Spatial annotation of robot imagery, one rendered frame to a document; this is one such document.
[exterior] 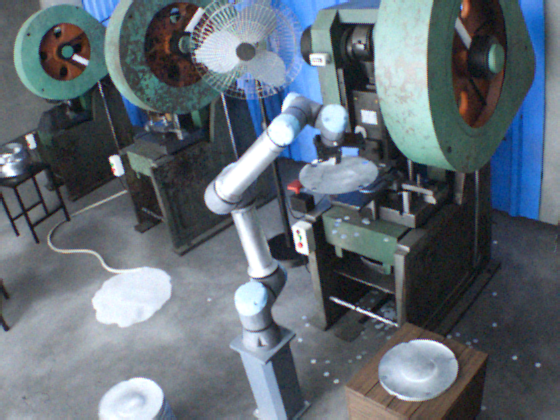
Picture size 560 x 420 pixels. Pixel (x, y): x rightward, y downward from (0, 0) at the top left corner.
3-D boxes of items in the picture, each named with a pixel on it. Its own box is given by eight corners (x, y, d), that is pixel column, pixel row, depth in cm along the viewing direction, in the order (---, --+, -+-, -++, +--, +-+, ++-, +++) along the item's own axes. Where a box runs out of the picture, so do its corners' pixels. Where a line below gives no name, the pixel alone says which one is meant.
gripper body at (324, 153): (312, 144, 174) (313, 128, 162) (337, 139, 174) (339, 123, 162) (317, 165, 171) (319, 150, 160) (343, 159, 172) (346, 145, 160)
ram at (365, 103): (383, 164, 204) (375, 93, 190) (353, 157, 214) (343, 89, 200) (405, 148, 214) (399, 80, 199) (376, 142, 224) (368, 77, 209)
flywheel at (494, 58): (499, 192, 184) (429, 100, 130) (453, 180, 197) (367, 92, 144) (541, 33, 189) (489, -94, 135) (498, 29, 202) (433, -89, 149)
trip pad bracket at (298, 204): (311, 236, 237) (304, 199, 227) (295, 231, 243) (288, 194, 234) (319, 230, 240) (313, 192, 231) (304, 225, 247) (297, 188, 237)
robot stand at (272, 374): (285, 433, 204) (264, 362, 182) (253, 415, 216) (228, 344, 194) (312, 404, 216) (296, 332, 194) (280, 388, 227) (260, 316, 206)
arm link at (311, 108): (280, 99, 146) (316, 114, 144) (294, 86, 155) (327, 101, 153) (273, 122, 151) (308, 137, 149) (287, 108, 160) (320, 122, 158)
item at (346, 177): (393, 173, 191) (393, 171, 191) (341, 147, 173) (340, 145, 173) (336, 200, 210) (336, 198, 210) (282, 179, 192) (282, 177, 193)
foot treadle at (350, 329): (351, 349, 226) (350, 341, 223) (334, 341, 233) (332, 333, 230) (420, 279, 259) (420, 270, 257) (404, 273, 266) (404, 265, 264)
